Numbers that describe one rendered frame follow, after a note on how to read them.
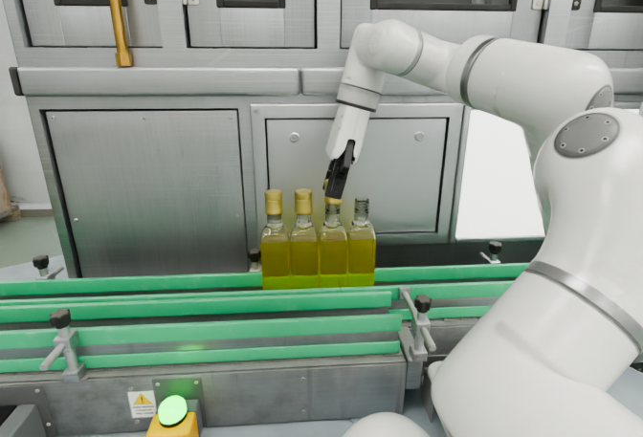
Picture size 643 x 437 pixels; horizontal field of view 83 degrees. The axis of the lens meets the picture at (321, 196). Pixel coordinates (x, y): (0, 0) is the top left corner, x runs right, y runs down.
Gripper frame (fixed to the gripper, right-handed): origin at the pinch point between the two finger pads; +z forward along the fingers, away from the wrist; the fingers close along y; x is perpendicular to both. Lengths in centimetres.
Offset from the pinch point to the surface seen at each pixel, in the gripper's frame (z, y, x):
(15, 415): 47, 16, -44
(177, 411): 38.7, 18.7, -18.5
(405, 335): 24.7, 7.9, 20.6
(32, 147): 111, -317, -244
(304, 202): 4.6, 0.4, -4.6
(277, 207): 6.8, -0.1, -9.4
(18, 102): 70, -318, -257
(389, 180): -0.7, -13.6, 15.1
